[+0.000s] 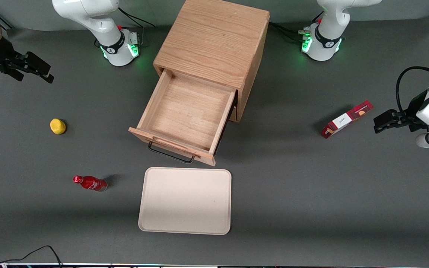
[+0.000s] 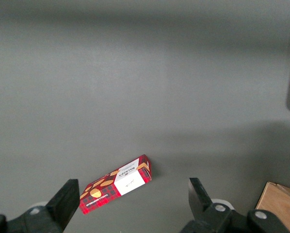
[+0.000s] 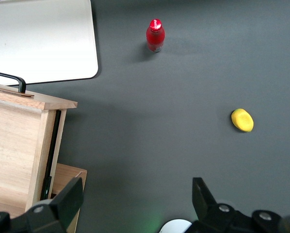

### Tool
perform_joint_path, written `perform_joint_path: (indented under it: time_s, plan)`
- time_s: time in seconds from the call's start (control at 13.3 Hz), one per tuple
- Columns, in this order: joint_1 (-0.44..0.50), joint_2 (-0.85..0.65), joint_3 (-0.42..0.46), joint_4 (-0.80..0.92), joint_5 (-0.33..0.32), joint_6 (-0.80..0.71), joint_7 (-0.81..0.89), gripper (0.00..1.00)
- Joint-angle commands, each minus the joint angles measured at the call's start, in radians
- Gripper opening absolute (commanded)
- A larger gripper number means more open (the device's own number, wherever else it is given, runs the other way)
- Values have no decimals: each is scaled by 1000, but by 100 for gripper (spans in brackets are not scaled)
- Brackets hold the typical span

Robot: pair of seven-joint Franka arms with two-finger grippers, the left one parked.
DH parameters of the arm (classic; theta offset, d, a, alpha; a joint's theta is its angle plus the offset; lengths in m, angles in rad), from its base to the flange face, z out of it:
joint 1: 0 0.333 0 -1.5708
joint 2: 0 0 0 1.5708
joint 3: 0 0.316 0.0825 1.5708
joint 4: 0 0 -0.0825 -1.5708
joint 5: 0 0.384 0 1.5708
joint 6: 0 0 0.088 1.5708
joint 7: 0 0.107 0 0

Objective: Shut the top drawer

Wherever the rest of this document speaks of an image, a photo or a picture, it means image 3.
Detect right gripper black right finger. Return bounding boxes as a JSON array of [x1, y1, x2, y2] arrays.
[[183, 177, 285, 233]]

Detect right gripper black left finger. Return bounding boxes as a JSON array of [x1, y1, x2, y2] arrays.
[[0, 177, 85, 233]]

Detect wooden drawer with slide rail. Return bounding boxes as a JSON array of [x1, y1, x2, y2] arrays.
[[0, 82, 79, 219]]

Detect black metal drawer handle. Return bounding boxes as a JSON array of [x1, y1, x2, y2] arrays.
[[0, 69, 27, 94]]

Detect yellow toy lemon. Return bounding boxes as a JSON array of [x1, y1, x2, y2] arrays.
[[230, 108, 255, 133]]

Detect white plastic tray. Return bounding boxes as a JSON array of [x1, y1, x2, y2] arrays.
[[0, 0, 99, 86]]

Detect red soda bottle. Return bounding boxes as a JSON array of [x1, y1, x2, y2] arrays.
[[145, 18, 166, 53]]

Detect black drawer slide rail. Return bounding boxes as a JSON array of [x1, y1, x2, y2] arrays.
[[40, 109, 63, 201]]

